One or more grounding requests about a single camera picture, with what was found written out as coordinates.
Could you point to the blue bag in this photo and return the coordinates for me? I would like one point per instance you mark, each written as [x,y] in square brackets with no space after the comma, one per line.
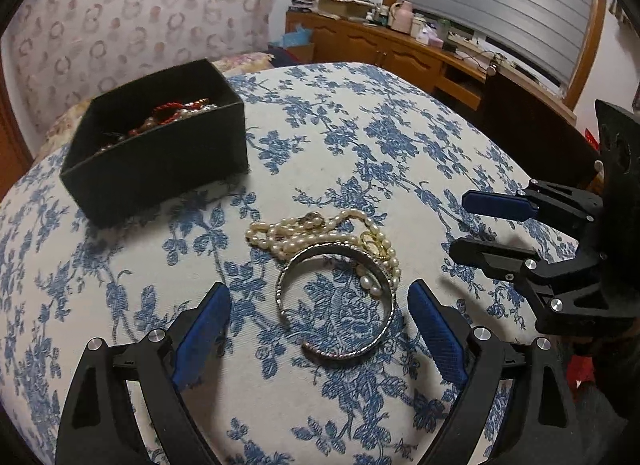
[298,38]

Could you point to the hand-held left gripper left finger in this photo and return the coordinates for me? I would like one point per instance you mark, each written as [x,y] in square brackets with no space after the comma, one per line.
[200,335]

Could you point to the dark wooden chair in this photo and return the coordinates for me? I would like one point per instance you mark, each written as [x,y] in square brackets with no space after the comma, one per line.
[540,130]

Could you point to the grey window blind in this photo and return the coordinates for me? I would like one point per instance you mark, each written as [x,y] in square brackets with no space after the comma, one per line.
[500,0]

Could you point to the cardboard box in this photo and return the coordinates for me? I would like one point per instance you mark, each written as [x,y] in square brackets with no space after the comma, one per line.
[345,6]

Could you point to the circle patterned wall curtain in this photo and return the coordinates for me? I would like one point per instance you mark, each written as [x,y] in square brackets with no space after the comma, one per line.
[150,10]

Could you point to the pink tissue box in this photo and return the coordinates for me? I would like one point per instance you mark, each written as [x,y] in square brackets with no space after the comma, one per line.
[430,38]

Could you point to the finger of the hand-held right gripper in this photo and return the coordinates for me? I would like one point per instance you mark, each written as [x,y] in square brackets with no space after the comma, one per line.
[485,257]
[492,205]

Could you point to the wooden louvered wardrobe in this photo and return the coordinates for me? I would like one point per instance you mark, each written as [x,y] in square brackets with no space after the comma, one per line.
[12,145]

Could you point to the pink kettle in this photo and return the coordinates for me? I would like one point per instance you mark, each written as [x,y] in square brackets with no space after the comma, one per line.
[401,15]

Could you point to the black jewelry box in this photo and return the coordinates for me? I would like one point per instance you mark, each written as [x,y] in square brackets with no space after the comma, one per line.
[165,170]

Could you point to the blue floral cloth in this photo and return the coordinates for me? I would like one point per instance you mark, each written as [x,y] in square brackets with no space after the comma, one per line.
[350,145]

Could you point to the silver bangle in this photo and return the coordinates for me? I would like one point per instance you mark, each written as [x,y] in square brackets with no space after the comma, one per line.
[387,315]

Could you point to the wooden cabinet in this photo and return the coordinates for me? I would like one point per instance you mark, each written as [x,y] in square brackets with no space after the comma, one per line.
[380,50]

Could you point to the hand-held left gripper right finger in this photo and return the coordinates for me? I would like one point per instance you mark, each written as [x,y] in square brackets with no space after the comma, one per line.
[440,335]

